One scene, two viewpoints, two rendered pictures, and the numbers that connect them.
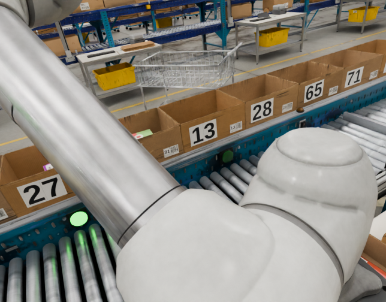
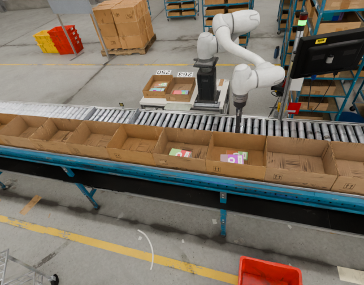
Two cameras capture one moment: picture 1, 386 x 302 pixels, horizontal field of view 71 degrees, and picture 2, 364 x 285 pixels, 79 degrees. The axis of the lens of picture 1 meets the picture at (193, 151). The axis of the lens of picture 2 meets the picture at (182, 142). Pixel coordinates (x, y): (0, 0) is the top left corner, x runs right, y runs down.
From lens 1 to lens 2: 241 cm
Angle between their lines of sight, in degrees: 93
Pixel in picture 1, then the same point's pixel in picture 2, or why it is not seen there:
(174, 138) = (169, 132)
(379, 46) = not seen: outside the picture
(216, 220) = not seen: hidden behind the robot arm
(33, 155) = (247, 169)
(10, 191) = (261, 138)
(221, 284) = not seen: hidden behind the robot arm
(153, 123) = (160, 160)
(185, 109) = (133, 156)
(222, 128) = (141, 133)
